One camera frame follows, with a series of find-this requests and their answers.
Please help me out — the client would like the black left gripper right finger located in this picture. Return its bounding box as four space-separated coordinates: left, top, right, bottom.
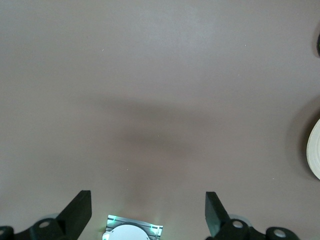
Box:
205 191 299 240

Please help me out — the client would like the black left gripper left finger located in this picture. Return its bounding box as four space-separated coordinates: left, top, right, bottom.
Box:
0 190 92 240

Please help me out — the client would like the round wooden plate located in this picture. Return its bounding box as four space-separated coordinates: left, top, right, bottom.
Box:
306 119 320 181

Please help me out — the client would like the brown table cover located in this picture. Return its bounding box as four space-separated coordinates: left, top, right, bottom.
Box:
0 0 320 240

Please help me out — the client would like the yellow quilted oven mitt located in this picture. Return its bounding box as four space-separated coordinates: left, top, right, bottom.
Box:
314 31 320 58

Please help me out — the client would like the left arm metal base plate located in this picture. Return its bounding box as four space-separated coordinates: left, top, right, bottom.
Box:
100 214 165 240

